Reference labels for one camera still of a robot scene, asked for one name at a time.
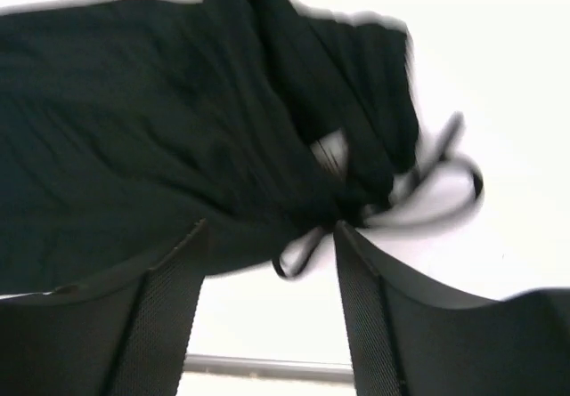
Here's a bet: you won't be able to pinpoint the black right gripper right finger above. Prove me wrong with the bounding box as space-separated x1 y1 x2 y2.
334 222 569 396

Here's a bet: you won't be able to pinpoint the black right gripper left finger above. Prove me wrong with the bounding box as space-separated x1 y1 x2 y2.
1 221 208 395

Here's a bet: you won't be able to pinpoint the black shorts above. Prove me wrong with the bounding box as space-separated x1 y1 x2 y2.
0 0 485 295

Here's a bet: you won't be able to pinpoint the aluminium front rail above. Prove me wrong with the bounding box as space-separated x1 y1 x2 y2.
183 354 354 384

